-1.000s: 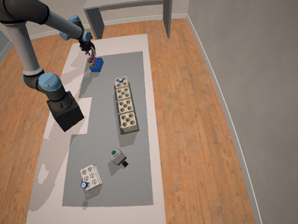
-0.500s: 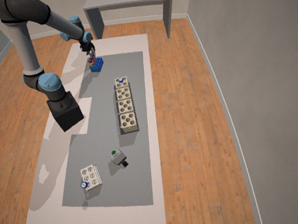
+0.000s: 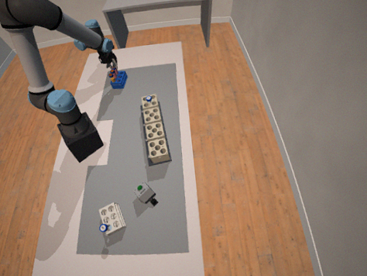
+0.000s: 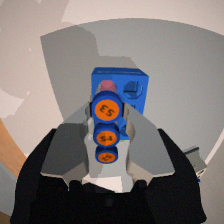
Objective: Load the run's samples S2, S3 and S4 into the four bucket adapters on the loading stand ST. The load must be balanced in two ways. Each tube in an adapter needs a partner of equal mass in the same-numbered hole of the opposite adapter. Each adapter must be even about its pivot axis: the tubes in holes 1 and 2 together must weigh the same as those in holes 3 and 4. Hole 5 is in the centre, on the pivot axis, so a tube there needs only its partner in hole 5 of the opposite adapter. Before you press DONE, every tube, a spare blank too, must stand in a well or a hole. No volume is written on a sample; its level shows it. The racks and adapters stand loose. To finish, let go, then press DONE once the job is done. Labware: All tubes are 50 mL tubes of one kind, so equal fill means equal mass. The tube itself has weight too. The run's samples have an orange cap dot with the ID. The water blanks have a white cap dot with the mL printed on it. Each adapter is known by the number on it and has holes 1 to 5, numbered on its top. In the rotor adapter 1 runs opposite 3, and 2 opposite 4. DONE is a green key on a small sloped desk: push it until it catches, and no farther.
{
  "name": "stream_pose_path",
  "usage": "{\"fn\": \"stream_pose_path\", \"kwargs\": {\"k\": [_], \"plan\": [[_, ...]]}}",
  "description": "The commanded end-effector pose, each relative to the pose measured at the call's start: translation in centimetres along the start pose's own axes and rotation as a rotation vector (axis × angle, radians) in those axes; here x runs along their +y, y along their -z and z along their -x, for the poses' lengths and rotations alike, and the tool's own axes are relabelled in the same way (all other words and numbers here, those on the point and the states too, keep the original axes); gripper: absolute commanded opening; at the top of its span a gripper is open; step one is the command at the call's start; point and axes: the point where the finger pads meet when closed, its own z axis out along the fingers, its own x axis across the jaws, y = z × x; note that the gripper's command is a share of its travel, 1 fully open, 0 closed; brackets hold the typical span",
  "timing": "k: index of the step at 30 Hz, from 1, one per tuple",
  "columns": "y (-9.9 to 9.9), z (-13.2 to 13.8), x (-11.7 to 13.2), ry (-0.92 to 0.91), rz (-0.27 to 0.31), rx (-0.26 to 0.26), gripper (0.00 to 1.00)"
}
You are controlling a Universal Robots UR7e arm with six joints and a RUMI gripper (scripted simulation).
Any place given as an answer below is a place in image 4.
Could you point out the blue tube rack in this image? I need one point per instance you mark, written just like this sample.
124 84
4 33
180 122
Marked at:
127 92

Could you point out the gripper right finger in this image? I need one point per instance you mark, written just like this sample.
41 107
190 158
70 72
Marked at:
154 157

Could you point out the grey flat mat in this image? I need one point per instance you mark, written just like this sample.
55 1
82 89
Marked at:
185 65

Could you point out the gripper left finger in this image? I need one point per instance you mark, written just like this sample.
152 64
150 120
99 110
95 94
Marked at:
60 157

